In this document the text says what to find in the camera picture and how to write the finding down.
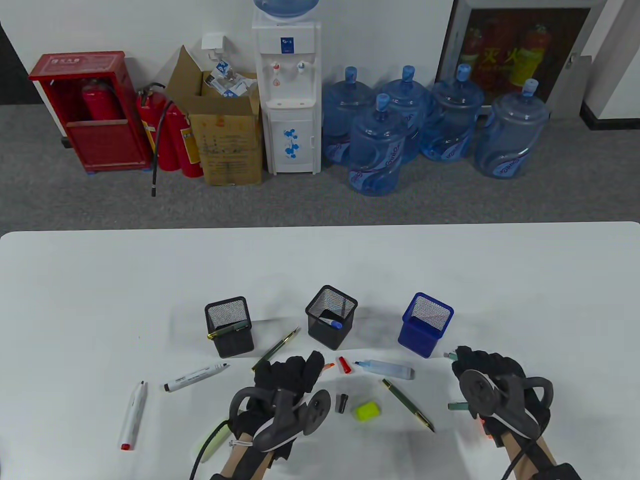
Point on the person's right hand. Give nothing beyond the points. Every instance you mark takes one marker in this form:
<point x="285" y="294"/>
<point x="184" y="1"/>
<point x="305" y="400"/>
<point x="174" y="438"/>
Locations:
<point x="492" y="360"/>

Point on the person's left hand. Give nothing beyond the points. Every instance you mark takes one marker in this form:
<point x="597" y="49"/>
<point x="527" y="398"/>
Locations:
<point x="285" y="375"/>

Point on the dark green gold-trim pen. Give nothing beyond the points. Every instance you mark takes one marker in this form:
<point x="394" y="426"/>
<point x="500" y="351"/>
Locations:
<point x="405" y="402"/>
<point x="230" y="330"/>
<point x="280" y="345"/>

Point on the teal gold-clip pen cap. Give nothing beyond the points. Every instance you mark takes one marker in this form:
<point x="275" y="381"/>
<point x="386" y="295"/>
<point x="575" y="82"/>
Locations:
<point x="449" y="356"/>
<point x="456" y="406"/>

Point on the red pen cap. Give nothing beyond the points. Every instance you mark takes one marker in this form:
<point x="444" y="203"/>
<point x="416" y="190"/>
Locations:
<point x="344" y="365"/>

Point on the black pen cap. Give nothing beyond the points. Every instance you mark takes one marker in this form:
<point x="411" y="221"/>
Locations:
<point x="342" y="404"/>

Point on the orange pen cap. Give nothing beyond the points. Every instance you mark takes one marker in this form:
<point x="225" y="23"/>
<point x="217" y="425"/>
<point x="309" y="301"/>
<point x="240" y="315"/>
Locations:
<point x="482" y="425"/>

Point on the white marker blue end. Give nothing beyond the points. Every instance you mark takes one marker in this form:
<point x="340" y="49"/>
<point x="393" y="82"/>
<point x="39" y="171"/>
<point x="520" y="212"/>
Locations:
<point x="325" y="320"/>

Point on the yellow-green pen cap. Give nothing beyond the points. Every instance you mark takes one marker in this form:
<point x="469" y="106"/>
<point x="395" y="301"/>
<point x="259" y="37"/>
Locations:
<point x="367" y="411"/>

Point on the pale blue highlighter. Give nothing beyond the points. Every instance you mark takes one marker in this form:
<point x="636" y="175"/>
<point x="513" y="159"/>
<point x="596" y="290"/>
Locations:
<point x="390" y="370"/>

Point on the person's left forearm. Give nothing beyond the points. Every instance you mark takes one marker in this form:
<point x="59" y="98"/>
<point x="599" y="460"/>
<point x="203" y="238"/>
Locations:
<point x="240" y="465"/>

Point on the person's right forearm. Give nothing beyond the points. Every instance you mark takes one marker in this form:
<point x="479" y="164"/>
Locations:
<point x="530" y="452"/>

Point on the black mesh pen holder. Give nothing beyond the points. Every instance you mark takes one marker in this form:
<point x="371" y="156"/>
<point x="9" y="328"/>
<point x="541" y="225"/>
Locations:
<point x="235" y="347"/>
<point x="325" y="340"/>

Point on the blue mesh pen holder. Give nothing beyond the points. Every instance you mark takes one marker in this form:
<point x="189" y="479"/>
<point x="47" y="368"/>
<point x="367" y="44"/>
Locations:
<point x="417" y="342"/>

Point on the grey tracking controller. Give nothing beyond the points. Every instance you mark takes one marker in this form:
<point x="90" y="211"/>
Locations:
<point x="480" y="392"/>
<point x="315" y="412"/>

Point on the white marker black end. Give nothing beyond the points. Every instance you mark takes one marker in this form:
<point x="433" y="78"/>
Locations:
<point x="192" y="378"/>

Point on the yellow-green highlighter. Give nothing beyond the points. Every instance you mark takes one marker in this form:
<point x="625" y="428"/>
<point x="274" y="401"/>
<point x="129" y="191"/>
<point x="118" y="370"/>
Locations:
<point x="217" y="440"/>

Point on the white marker red end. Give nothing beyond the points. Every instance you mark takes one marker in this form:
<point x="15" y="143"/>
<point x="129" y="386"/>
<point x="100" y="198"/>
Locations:
<point x="134" y="415"/>

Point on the blue water jug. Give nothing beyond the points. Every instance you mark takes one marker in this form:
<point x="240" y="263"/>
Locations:
<point x="375" y="150"/>
<point x="452" y="120"/>
<point x="407" y="95"/>
<point x="342" y="107"/>
<point x="510" y="135"/>

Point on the brown cardboard box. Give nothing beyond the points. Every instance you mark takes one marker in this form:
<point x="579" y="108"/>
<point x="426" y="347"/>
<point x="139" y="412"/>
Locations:
<point x="230" y="145"/>

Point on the white water dispenser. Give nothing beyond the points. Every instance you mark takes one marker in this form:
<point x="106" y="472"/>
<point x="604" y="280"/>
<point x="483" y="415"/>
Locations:
<point x="292" y="135"/>

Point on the red extinguisher yellow label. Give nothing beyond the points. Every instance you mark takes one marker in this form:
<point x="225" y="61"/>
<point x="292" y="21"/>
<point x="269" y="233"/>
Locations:
<point x="190" y="145"/>

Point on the grey metal panel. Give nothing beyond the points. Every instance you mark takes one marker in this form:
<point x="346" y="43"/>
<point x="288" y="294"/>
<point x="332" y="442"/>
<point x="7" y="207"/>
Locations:
<point x="570" y="95"/>

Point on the red fire extinguisher cabinet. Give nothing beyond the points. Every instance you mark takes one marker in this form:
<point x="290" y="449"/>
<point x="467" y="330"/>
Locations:
<point x="100" y="145"/>

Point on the red fire extinguisher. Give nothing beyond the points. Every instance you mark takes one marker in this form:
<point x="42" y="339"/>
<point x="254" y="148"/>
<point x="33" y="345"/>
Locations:
<point x="102" y="102"/>
<point x="146" y="112"/>

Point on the white blue packets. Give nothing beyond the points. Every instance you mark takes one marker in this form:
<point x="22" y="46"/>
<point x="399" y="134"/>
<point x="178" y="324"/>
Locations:
<point x="230" y="82"/>

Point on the blue dispenser water bottle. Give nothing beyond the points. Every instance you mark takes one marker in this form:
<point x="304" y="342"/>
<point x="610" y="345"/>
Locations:
<point x="285" y="7"/>

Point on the black door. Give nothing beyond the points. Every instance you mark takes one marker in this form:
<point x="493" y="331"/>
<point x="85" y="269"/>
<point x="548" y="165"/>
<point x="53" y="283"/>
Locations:
<point x="7" y="75"/>

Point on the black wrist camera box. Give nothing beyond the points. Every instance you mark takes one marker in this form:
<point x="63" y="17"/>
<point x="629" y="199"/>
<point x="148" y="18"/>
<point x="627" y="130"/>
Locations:
<point x="550" y="474"/>

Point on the white wall box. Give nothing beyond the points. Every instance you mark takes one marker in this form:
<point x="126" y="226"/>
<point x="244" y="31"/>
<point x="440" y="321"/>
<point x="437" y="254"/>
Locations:
<point x="214" y="41"/>

